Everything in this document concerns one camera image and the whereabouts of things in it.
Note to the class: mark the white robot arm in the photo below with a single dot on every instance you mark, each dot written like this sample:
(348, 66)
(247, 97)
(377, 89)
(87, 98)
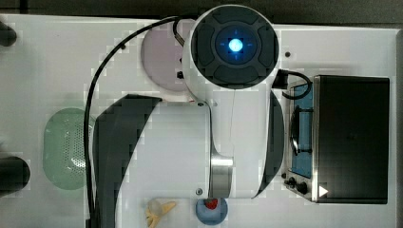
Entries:
(224, 140)

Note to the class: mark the green oval strainer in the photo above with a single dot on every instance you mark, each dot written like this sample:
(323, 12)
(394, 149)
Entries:
(64, 160)

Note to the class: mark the lilac round plate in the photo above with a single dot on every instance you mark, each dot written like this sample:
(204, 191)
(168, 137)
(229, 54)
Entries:
(161, 56)

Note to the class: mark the small red strawberry toy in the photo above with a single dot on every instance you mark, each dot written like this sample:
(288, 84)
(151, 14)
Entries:
(211, 204)

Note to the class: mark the blue bowl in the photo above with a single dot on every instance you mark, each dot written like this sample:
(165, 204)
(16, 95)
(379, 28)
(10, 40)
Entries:
(211, 217)

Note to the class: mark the black and steel toaster oven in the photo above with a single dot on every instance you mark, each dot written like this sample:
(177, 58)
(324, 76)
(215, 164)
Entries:
(338, 139)

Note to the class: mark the black cylindrical pot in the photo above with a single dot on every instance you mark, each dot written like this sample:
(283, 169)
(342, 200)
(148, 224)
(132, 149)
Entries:
(14, 175)

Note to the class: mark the dark object at table corner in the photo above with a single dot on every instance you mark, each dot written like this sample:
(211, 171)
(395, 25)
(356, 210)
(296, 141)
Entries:
(8, 35)

